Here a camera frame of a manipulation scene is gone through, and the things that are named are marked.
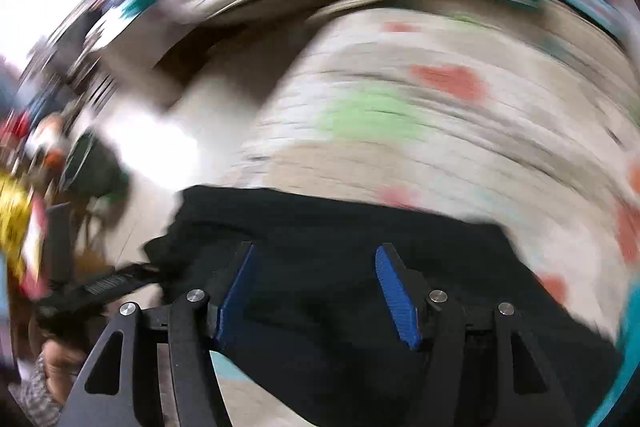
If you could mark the yellow packet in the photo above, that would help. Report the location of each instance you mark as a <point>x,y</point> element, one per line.
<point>14,217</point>

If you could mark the person's left forearm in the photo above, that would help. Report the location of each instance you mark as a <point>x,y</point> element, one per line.
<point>35,399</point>

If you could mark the dark green cloth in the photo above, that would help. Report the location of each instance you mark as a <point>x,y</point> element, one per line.
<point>95,169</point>

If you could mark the heart printed blanket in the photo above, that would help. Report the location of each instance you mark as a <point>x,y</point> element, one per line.
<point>380,57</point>

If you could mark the black pants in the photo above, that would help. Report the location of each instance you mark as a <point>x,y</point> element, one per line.
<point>320,252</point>

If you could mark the person's left hand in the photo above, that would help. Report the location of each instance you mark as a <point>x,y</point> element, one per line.
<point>62,362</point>

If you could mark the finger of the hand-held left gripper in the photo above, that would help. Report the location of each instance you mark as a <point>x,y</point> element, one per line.
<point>145,274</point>

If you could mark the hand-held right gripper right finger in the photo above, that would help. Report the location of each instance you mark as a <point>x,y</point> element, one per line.
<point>397,302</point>

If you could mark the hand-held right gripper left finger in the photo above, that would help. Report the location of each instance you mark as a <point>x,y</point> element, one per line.
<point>234,302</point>

